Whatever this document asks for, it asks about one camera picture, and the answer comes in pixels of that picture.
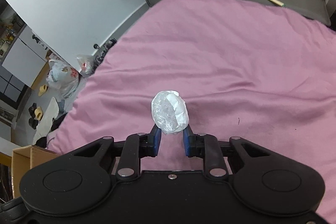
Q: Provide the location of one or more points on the brown cardboard box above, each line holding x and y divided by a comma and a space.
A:
21, 161

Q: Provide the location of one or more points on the white floor mat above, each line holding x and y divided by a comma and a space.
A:
47, 119

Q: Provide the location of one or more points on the white plastic-wrapped ball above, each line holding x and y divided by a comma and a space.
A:
169, 112

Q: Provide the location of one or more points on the yellow slipper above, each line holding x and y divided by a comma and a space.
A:
43, 90
38, 112

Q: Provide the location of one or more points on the black slipper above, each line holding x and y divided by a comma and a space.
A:
32, 108
33, 123

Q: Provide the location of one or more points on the pink bed sheet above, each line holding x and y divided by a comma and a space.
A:
223, 61

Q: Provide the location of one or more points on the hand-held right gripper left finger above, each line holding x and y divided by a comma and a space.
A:
157, 140

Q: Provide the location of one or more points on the white plastic bag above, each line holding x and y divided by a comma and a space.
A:
61, 77

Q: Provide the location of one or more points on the black bag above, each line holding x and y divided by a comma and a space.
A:
50, 134

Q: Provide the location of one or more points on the white lower kitchen cabinet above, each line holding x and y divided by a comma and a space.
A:
23, 56

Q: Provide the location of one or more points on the clear plastic bag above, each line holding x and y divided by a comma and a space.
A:
86, 64

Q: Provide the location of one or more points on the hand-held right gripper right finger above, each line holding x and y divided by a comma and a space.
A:
185, 142

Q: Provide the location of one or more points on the black framed glass door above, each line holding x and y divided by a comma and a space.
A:
11, 87

